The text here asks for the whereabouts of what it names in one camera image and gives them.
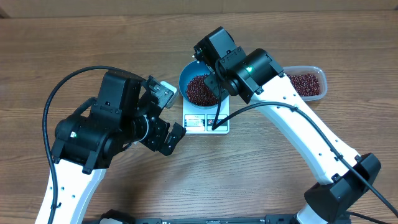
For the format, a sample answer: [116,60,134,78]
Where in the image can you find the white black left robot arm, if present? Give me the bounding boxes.
[36,67,186,223]

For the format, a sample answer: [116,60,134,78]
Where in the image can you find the red beans in bowl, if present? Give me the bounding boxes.
[185,74,218,106]

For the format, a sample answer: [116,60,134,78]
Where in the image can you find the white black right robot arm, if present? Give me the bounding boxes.
[194,27,381,223]

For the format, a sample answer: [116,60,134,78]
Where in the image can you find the white digital kitchen scale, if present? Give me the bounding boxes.
[182,98,230,134]

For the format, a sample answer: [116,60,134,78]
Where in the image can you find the red beans in container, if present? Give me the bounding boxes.
[287,73,321,96]

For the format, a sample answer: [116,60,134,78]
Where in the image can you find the clear plastic bean container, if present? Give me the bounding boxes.
[284,65,328,101]

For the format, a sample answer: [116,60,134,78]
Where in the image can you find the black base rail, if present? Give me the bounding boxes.
[82,210,299,224]

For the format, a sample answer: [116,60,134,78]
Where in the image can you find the blue metal bowl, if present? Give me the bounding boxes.
[178,61,219,109]

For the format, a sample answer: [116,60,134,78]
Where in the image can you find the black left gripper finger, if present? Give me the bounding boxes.
[159,123,186,156]
[143,76,165,99]

